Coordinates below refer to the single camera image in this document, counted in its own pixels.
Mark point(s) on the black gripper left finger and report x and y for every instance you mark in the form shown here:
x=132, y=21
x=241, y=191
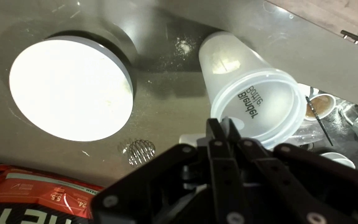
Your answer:
x=224, y=182

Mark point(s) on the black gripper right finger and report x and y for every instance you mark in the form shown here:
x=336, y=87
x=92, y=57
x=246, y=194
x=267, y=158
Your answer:
x=295, y=182

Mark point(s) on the white bowl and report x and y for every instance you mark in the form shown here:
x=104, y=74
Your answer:
x=71, y=89

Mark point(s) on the clear open shaker bottle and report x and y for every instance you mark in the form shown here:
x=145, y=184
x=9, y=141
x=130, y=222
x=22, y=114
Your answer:
x=236, y=79

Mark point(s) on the black red whey bag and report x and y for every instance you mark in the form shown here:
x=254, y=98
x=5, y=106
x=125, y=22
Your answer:
x=33, y=195

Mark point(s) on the white dish in sink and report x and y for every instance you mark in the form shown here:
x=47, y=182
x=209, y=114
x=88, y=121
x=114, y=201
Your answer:
x=338, y=158

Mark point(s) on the thin black utensil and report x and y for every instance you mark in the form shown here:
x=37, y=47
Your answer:
x=319, y=120

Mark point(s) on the cup with brown liquid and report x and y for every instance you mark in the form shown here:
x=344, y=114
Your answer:
x=322, y=106

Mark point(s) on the stainless steel sink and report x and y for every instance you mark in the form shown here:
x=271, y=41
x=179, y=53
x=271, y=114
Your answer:
x=353, y=125

